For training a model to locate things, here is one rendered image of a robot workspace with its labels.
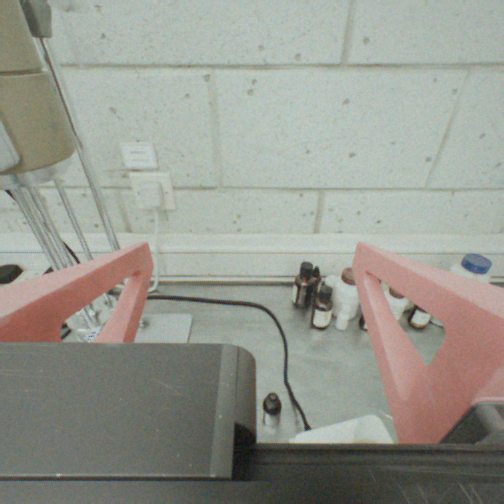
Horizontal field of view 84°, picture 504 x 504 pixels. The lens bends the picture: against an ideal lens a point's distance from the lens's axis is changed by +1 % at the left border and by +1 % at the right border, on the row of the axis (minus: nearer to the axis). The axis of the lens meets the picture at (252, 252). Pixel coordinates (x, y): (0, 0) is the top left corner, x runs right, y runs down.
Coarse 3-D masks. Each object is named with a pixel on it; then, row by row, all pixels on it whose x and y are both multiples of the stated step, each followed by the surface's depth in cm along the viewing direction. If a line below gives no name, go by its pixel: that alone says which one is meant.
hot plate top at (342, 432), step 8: (336, 424) 36; (344, 424) 36; (352, 424) 36; (304, 432) 35; (312, 432) 35; (320, 432) 35; (328, 432) 35; (336, 432) 35; (344, 432) 35; (352, 432) 35; (296, 440) 35; (304, 440) 35; (312, 440) 35; (320, 440) 35; (328, 440) 35; (336, 440) 35; (344, 440) 35
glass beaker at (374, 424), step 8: (368, 408) 30; (360, 416) 29; (368, 416) 30; (376, 416) 30; (384, 416) 30; (360, 424) 29; (368, 424) 31; (376, 424) 31; (384, 424) 30; (392, 424) 29; (360, 432) 32; (368, 432) 32; (376, 432) 31; (384, 432) 31; (392, 432) 30; (352, 440) 29; (376, 440) 32; (384, 440) 31; (392, 440) 31
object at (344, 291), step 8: (344, 272) 57; (352, 272) 57; (336, 280) 59; (344, 280) 57; (352, 280) 55; (336, 288) 58; (344, 288) 57; (352, 288) 56; (336, 296) 59; (344, 296) 57; (352, 296) 57; (336, 304) 60; (352, 304) 58; (336, 312) 61; (352, 312) 60
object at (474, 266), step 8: (464, 256) 58; (472, 256) 58; (480, 256) 58; (456, 264) 60; (464, 264) 58; (472, 264) 56; (480, 264) 56; (488, 264) 56; (456, 272) 59; (464, 272) 58; (472, 272) 57; (480, 272) 56; (480, 280) 56; (488, 280) 57
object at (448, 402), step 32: (384, 256) 10; (416, 288) 8; (448, 288) 7; (480, 288) 7; (384, 320) 11; (448, 320) 7; (480, 320) 6; (384, 352) 10; (416, 352) 10; (448, 352) 7; (480, 352) 6; (384, 384) 10; (416, 384) 10; (448, 384) 7; (480, 384) 6; (416, 416) 9; (448, 416) 7; (480, 416) 6
